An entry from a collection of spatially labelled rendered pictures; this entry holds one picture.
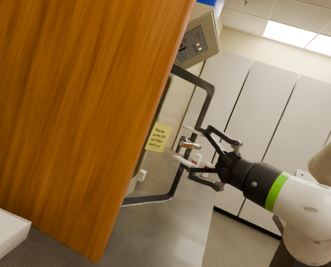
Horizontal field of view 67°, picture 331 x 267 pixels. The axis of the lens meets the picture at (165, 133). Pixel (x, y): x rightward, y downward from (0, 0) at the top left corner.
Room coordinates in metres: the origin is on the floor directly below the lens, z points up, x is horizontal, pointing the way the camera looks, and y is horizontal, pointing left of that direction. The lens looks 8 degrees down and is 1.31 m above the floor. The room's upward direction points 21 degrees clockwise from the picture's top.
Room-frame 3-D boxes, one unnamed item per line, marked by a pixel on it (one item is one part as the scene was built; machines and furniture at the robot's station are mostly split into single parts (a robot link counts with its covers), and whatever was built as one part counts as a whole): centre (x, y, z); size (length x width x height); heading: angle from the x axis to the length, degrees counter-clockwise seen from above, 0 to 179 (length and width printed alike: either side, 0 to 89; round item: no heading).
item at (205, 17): (0.71, 0.02, 1.46); 0.32 x 0.11 x 0.10; 167
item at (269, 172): (0.56, -0.25, 1.20); 0.12 x 0.06 x 0.09; 140
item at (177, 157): (0.69, -0.07, 1.15); 0.07 x 0.03 x 0.01; 50
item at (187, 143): (0.72, -0.07, 1.20); 0.10 x 0.05 x 0.03; 140
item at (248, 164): (0.60, -0.19, 1.20); 0.09 x 0.07 x 0.08; 50
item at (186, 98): (0.69, 0.00, 1.19); 0.30 x 0.01 x 0.40; 140
